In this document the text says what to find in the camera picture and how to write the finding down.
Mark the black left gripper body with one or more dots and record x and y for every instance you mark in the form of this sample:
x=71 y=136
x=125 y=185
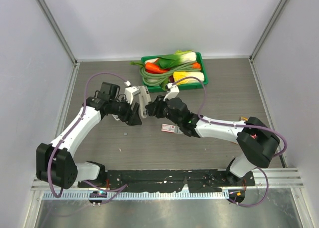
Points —
x=118 y=108

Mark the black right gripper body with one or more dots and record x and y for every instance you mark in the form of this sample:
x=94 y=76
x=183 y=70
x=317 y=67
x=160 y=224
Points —
x=167 y=114

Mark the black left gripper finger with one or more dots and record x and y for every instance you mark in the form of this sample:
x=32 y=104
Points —
x=135 y=119
x=126 y=115

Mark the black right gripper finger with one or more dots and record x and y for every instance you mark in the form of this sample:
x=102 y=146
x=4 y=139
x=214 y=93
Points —
x=153 y=110
x=158 y=102

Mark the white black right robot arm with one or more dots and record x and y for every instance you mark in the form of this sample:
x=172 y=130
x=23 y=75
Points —
x=256 y=141

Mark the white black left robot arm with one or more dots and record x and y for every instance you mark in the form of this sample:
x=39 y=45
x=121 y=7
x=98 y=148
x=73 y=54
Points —
x=55 y=161

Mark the green plastic tray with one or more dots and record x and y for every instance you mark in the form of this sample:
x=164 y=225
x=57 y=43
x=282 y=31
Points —
x=152 y=59

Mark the red white staple box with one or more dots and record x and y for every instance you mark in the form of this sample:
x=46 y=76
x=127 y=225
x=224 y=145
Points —
x=169 y=128

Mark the green long beans toy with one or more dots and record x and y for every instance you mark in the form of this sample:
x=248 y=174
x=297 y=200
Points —
x=161 y=80

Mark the yellow napa cabbage toy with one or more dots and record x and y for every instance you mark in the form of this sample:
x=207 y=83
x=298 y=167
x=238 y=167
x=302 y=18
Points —
x=189 y=77

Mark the orange carrot toy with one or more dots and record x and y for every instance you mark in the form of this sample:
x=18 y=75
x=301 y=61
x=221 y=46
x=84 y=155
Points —
x=155 y=69

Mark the green bok choy toy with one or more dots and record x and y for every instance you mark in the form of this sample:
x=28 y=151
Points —
x=174 y=60

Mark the Fox's candy bag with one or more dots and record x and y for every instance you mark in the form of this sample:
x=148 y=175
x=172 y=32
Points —
x=243 y=119

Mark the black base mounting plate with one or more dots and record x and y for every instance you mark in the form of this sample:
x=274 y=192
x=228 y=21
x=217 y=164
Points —
x=169 y=181

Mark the white cable duct rail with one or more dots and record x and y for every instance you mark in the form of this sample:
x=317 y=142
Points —
x=126 y=196

